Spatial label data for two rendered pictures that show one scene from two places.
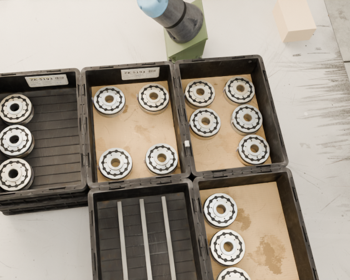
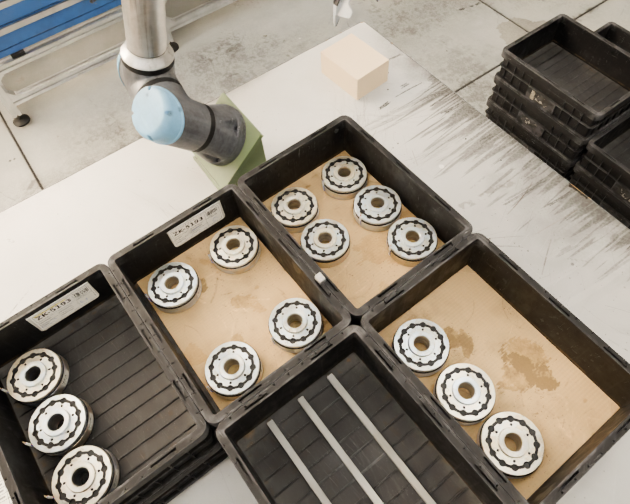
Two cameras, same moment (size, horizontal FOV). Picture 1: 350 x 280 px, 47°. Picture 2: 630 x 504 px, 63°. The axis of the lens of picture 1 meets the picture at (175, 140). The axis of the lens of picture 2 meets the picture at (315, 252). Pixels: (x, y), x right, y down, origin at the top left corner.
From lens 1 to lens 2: 27 cm
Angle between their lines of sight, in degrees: 10
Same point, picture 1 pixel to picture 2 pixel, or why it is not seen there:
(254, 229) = (483, 345)
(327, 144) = (492, 188)
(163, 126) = (270, 279)
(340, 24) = not seen: hidden behind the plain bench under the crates
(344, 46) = not seen: hidden behind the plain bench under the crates
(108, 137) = (200, 338)
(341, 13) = not seen: hidden behind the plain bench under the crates
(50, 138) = (114, 389)
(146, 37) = (179, 184)
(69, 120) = (129, 346)
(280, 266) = (552, 375)
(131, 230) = (313, 453)
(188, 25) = (227, 131)
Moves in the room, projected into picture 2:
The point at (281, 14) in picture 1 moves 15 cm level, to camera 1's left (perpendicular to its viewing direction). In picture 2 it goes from (335, 66) to (285, 80)
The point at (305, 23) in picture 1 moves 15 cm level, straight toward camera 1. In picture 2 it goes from (372, 60) to (373, 98)
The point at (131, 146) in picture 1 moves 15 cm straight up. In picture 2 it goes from (242, 331) to (227, 299)
